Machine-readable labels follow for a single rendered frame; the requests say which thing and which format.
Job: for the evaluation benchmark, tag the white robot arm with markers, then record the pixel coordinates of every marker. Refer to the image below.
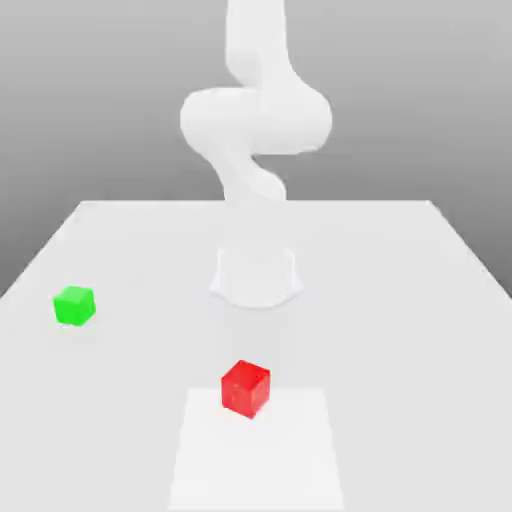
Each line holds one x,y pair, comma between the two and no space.
256,120

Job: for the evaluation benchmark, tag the small red cube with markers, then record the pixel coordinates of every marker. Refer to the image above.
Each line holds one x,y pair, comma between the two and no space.
244,390

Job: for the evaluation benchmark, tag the small green cube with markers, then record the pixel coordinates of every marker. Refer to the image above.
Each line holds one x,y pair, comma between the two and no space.
74,306

